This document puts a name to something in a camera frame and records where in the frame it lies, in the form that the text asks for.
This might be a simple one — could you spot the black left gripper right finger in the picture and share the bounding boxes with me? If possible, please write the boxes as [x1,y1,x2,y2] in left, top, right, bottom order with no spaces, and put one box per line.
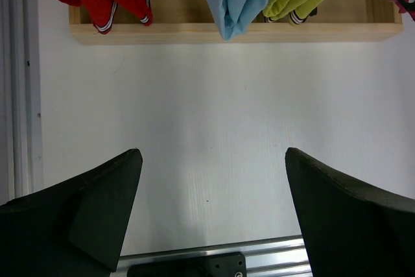
[285,147,414,276]

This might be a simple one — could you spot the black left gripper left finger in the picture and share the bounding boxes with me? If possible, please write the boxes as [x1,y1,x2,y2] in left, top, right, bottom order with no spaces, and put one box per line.
[1,149,143,276]

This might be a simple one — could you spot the pink camouflage trousers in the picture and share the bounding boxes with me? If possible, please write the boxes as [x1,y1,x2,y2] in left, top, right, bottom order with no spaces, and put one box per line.
[392,0,415,21]

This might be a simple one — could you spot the wooden clothes rack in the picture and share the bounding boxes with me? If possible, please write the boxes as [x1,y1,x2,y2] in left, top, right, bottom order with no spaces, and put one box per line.
[69,0,403,44]

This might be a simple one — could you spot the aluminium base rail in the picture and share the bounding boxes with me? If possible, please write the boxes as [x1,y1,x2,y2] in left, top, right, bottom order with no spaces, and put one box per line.
[111,235,313,276]

